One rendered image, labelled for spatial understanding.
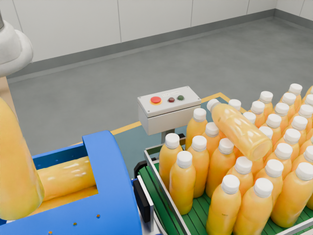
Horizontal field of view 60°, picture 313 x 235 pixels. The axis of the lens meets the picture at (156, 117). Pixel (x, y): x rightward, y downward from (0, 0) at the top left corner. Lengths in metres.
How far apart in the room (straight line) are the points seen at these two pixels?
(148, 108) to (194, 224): 0.38
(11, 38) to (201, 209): 0.88
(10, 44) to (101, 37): 2.62
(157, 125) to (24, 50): 0.60
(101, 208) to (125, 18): 3.35
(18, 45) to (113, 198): 0.78
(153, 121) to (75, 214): 0.46
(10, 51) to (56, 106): 1.85
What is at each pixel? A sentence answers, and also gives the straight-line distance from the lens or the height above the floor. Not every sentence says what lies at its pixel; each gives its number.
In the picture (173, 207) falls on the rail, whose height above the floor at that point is 0.98.
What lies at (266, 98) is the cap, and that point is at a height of 1.11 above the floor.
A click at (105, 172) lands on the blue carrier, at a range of 0.54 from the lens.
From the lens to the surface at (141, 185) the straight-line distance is 0.73.
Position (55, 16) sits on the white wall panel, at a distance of 3.46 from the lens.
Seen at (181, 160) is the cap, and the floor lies 1.12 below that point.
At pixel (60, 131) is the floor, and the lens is 2.61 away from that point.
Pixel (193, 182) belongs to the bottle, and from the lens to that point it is 0.75.
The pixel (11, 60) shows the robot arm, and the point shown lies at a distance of 1.17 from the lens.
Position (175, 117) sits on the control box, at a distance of 0.93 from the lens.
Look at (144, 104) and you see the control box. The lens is 0.91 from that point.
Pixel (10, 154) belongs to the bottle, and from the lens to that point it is 0.40.
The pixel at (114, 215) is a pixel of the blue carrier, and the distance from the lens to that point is 0.55.
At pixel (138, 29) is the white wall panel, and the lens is 3.88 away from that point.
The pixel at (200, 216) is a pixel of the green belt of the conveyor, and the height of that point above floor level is 0.90.
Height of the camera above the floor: 1.63
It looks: 38 degrees down
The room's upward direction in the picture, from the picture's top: straight up
